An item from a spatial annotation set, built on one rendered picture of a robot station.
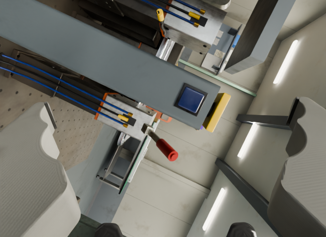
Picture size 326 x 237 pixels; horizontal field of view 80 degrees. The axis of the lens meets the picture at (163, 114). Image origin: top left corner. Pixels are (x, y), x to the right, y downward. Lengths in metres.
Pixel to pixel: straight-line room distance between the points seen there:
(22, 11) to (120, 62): 0.16
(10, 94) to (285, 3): 0.61
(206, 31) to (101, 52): 0.24
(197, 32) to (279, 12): 0.21
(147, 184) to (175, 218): 1.45
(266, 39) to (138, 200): 6.96
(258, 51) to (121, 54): 0.18
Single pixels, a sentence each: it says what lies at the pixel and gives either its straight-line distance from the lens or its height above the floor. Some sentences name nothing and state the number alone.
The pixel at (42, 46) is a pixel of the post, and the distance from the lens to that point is 0.35.
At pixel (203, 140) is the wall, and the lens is 6.55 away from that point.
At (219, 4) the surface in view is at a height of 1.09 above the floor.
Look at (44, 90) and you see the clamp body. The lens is 0.55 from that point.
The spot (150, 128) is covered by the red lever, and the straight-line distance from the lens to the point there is 0.43.
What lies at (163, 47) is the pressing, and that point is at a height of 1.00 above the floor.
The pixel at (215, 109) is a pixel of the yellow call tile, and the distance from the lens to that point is 0.29.
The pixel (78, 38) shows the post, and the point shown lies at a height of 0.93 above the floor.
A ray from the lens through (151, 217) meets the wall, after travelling 7.32.
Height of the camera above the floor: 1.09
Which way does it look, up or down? 2 degrees down
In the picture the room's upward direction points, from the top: 115 degrees clockwise
